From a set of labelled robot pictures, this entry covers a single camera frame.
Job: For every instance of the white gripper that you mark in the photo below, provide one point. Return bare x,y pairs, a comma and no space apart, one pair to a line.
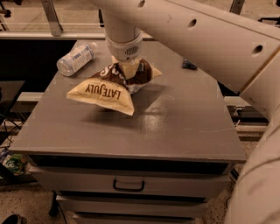
124,51

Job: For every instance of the brown Late July chip bag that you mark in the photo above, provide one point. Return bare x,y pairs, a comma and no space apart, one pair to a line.
108,88

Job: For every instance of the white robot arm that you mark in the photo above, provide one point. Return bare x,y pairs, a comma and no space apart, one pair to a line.
243,55

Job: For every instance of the dark blue rxbar wrapper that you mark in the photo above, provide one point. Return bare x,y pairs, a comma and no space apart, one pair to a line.
188,65

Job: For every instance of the clear plastic water bottle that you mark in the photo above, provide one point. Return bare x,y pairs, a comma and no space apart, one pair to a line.
77,58

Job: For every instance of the grey drawer cabinet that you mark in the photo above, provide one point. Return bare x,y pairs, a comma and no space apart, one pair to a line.
180,141

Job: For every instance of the green snack package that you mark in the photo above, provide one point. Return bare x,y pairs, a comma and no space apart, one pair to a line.
15,163

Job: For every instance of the metal railing frame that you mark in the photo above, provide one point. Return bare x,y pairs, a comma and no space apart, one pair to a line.
79,19

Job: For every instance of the black drawer handle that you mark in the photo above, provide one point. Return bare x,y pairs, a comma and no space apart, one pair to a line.
128,186

